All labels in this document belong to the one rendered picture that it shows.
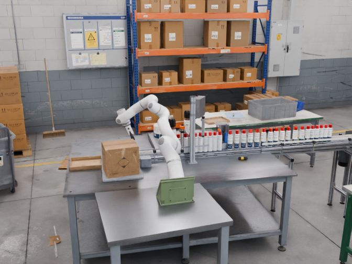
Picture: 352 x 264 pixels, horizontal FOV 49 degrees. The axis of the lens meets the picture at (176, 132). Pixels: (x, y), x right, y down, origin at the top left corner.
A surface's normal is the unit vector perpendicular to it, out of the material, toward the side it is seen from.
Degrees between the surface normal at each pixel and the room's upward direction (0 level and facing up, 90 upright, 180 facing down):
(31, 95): 90
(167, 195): 90
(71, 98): 90
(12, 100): 90
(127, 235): 0
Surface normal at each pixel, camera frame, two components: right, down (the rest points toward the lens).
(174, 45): 0.34, 0.28
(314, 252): 0.00, -0.96
